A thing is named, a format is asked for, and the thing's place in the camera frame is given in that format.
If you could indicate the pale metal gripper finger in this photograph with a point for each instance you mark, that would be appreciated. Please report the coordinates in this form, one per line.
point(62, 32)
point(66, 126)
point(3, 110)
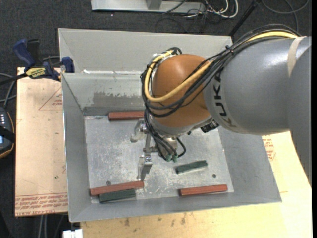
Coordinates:
point(141, 128)
point(144, 167)

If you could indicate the red-brown flat block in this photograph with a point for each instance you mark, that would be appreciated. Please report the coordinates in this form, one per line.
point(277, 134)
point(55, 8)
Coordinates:
point(203, 190)
point(125, 115)
point(116, 188)

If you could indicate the dark green flat block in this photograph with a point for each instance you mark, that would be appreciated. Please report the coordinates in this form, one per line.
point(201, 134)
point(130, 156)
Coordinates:
point(117, 195)
point(191, 167)

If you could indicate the grey metal bin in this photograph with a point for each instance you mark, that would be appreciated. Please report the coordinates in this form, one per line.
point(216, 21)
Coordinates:
point(114, 145)

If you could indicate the brown cardboard board, red print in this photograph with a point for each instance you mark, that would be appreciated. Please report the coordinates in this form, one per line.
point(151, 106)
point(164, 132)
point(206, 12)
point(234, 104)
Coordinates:
point(39, 137)

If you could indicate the black cylinder on white bracket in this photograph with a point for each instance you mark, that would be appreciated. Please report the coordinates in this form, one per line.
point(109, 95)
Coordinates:
point(210, 126)

